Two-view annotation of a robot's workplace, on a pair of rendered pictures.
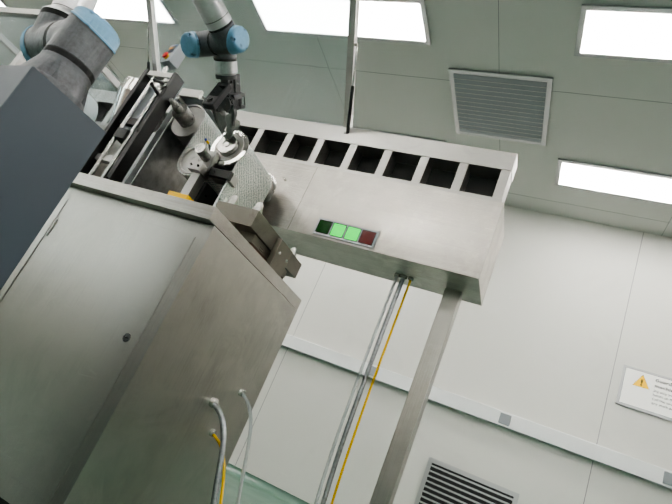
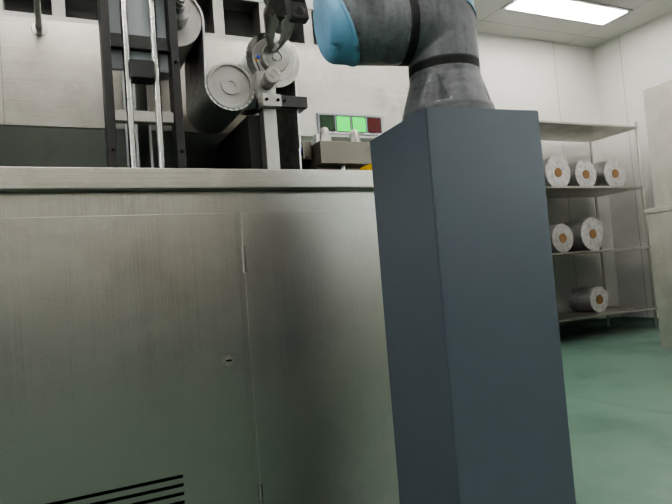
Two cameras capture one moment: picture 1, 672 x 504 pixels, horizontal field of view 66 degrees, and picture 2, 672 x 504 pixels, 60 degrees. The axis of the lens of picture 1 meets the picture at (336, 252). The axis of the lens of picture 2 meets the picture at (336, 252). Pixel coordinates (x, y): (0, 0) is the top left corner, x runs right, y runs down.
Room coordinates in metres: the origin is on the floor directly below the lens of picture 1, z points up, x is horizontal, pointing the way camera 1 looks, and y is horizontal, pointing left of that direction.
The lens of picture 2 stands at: (0.62, 1.58, 0.67)
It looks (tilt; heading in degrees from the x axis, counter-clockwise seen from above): 3 degrees up; 309
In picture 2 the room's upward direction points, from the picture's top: 5 degrees counter-clockwise
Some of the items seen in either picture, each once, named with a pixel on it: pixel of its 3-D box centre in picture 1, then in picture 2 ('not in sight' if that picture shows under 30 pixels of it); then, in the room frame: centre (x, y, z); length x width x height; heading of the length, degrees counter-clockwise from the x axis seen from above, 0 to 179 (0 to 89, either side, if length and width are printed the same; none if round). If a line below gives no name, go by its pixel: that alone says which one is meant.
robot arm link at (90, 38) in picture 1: (84, 43); (436, 27); (1.06, 0.72, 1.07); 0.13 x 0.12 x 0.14; 53
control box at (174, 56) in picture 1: (172, 55); not in sight; (1.92, 0.97, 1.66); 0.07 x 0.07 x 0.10; 49
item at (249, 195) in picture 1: (240, 201); (282, 124); (1.74, 0.38, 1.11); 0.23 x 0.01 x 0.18; 154
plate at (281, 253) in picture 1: (279, 259); not in sight; (1.70, 0.17, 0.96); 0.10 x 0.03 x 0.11; 154
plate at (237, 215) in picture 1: (259, 242); (317, 167); (1.73, 0.26, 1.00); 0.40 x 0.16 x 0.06; 154
